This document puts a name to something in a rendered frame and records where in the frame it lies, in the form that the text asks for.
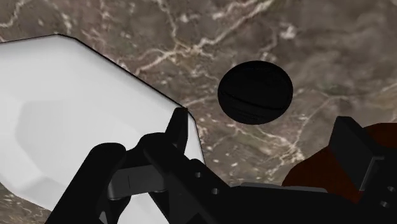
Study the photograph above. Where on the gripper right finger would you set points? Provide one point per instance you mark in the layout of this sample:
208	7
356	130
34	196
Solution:
356	149

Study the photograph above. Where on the dark red round object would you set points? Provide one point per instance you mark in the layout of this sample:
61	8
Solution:
316	170

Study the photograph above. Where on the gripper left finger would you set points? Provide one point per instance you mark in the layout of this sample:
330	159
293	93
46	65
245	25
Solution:
173	161

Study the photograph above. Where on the white angular plate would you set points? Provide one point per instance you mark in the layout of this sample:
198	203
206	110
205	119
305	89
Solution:
80	114

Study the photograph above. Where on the black round ball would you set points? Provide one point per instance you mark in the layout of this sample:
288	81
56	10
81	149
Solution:
255	92

